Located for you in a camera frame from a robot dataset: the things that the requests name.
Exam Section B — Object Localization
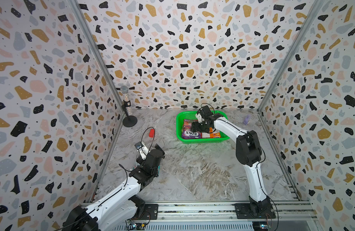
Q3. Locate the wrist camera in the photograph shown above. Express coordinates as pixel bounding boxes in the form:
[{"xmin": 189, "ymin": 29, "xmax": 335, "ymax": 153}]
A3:
[
  {"xmin": 135, "ymin": 141, "xmax": 149, "ymax": 160},
  {"xmin": 195, "ymin": 112, "xmax": 203, "ymax": 123}
]

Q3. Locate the black stand with clear tube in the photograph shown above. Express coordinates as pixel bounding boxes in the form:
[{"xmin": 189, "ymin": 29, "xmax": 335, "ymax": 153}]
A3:
[{"xmin": 120, "ymin": 86, "xmax": 138, "ymax": 128}]

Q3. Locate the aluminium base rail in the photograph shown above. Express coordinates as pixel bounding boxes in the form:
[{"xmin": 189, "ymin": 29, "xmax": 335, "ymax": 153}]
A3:
[{"xmin": 73, "ymin": 200, "xmax": 320, "ymax": 231}]

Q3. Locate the green plastic basket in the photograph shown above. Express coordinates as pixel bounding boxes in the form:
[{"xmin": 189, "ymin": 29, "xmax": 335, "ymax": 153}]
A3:
[{"xmin": 176, "ymin": 106, "xmax": 230, "ymax": 144}]

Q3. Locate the teal Fox's candy bag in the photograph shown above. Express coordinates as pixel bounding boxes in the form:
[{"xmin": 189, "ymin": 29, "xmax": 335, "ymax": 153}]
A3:
[{"xmin": 134, "ymin": 161, "xmax": 140, "ymax": 169}]

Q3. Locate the orange candy bag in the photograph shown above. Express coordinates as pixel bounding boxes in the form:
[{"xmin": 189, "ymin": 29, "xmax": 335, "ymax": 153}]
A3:
[{"xmin": 202, "ymin": 130, "xmax": 221, "ymax": 139}]

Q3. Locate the small purple object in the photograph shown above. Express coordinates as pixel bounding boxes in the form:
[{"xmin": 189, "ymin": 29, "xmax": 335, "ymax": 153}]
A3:
[{"xmin": 243, "ymin": 115, "xmax": 251, "ymax": 125}]

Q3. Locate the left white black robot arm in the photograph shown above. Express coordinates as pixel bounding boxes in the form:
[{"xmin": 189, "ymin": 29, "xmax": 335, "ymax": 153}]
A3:
[{"xmin": 61, "ymin": 145, "xmax": 165, "ymax": 231}]

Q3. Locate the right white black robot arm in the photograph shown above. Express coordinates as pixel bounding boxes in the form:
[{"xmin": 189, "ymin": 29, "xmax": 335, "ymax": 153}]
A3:
[{"xmin": 192, "ymin": 106, "xmax": 272, "ymax": 218}]

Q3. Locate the small red block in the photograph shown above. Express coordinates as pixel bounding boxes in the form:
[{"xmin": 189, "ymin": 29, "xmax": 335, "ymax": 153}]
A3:
[{"xmin": 149, "ymin": 129, "xmax": 155, "ymax": 138}]

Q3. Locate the purple Fox's candy bag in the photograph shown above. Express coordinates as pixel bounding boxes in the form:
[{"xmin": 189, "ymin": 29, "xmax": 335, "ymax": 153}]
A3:
[{"xmin": 181, "ymin": 119, "xmax": 202, "ymax": 140}]

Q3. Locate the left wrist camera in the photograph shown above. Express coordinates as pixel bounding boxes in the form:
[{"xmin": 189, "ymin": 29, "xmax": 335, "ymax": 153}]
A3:
[{"xmin": 135, "ymin": 141, "xmax": 149, "ymax": 160}]

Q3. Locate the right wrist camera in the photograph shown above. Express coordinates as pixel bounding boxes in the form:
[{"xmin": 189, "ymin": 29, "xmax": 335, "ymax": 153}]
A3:
[{"xmin": 195, "ymin": 112, "xmax": 203, "ymax": 123}]

